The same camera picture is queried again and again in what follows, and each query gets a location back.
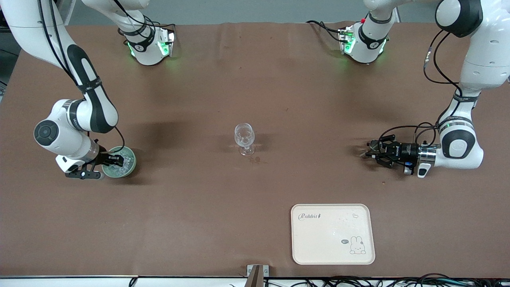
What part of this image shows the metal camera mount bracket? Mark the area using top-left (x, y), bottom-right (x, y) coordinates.
top-left (246, 264), bottom-right (270, 287)

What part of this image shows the green ceramic bowl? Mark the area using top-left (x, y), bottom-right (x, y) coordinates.
top-left (102, 146), bottom-right (137, 179)

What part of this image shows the clear wine glass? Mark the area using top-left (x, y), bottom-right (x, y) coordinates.
top-left (234, 123), bottom-right (256, 156)

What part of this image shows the black cable bundle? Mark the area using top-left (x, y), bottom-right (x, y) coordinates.
top-left (263, 273), bottom-right (510, 287)

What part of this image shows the steel double jigger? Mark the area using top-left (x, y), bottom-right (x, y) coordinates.
top-left (360, 140), bottom-right (382, 159)

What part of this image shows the black right base cable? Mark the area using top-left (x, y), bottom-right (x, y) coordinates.
top-left (120, 0), bottom-right (177, 40)

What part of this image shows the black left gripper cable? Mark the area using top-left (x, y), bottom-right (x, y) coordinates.
top-left (379, 30), bottom-right (465, 146)

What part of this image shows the cream rabbit print tray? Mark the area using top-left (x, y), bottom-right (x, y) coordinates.
top-left (291, 204), bottom-right (376, 265)

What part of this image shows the clear ice cube pile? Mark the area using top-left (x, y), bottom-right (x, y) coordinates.
top-left (108, 151), bottom-right (133, 176)

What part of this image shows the brown table mat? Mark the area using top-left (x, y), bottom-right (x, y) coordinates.
top-left (0, 21), bottom-right (510, 278)

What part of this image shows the black left base cable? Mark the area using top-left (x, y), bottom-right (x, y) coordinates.
top-left (306, 19), bottom-right (347, 42)

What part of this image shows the black base cable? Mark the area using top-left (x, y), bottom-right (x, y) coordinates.
top-left (120, 0), bottom-right (177, 40)
top-left (306, 19), bottom-right (347, 42)

